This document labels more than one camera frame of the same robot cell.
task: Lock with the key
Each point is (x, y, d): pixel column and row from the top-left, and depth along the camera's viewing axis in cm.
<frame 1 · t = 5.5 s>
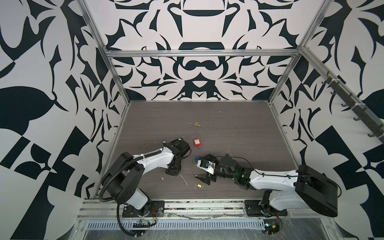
left hand: (180, 164, 87), fingers open
right hand: (199, 166, 78), fingers open
red safety padlock: (197, 142, 98), point 2 cm above the table
small brass padlock far: (195, 123, 107), point 3 cm above the table
small brass padlock near: (199, 185, 83), on the table

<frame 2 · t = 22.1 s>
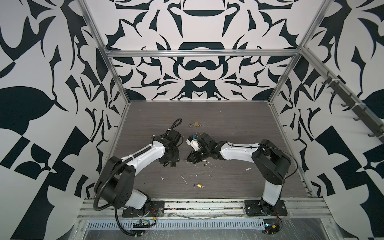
left hand: (173, 156, 87), fingers open
right hand: (187, 159, 86), fingers closed
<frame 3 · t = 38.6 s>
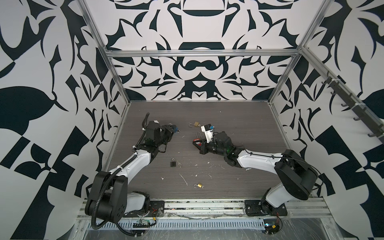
left hand: (177, 124, 84), fingers open
right hand: (193, 143, 81), fingers closed
small black padlock: (173, 162, 91), on the table
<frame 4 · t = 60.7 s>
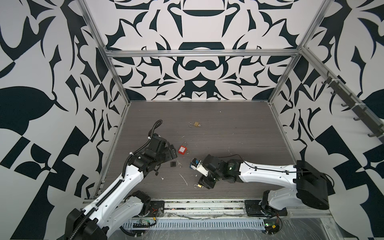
left hand: (169, 150, 80), fingers open
right hand: (201, 178, 78), fingers open
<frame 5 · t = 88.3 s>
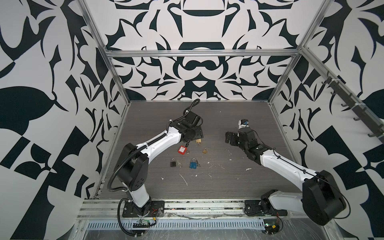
left hand: (198, 131, 86), fingers open
right hand: (233, 133, 87), fingers open
small brass padlock far: (198, 140, 101), on the table
blue padlock: (193, 163, 91), on the table
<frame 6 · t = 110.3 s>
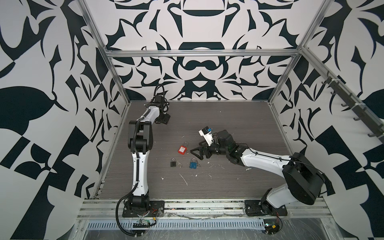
left hand: (161, 115, 107), fingers open
right hand: (195, 147, 80), fingers open
